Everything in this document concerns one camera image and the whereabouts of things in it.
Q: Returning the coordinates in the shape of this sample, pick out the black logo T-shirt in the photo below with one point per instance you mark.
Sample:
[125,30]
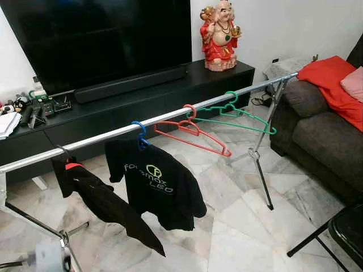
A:
[153,187]

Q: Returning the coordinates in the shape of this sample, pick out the blue plastic hanger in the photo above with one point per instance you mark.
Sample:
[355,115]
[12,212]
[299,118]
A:
[142,136]

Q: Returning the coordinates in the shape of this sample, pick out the green plastic hanger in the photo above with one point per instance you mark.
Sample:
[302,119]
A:
[274,131]

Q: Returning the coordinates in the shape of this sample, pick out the red plastic hanger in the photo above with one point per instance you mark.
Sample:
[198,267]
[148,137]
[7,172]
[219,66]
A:
[227,152]

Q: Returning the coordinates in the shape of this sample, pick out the black hanger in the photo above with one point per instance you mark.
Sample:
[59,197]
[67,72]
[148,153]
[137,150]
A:
[62,150]

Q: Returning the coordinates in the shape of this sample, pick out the dark grey sofa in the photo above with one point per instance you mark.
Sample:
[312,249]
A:
[323,141]

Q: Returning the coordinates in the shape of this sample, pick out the pink cushion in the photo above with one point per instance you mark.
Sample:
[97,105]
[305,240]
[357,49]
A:
[354,84]

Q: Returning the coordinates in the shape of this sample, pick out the red blanket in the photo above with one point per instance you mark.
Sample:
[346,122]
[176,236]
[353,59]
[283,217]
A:
[329,79]

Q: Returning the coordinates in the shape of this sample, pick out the black folding chair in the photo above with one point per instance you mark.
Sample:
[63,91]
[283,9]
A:
[349,229]

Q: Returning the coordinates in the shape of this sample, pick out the grey patterned cloth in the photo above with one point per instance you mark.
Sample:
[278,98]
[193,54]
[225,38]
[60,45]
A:
[283,65]

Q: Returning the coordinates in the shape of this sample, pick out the red Buddha statue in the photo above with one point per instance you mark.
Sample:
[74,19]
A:
[220,39]

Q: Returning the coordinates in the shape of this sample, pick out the black TV cabinet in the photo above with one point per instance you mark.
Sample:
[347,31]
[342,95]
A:
[142,110]

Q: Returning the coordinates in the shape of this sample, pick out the black soundbar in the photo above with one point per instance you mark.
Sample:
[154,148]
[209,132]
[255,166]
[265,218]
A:
[130,85]

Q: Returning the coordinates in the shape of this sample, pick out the black shirt red collar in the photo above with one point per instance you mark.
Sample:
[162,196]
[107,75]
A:
[96,195]

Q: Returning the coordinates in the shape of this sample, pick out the silver clothes rack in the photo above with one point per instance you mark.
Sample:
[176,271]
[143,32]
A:
[85,141]

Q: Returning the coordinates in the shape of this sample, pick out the black television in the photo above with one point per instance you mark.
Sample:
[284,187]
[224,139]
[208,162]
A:
[102,39]

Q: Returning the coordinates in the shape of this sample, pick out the small black box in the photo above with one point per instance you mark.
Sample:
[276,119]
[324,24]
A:
[59,105]

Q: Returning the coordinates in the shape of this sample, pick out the black phone stand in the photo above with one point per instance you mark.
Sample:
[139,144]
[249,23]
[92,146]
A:
[37,116]

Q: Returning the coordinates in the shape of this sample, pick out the green mug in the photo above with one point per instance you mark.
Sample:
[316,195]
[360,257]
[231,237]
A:
[37,95]

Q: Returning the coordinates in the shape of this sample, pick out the black white panda toy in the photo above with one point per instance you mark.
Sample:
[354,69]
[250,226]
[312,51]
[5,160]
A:
[17,105]

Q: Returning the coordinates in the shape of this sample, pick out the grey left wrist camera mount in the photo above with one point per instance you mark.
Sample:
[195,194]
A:
[48,258]

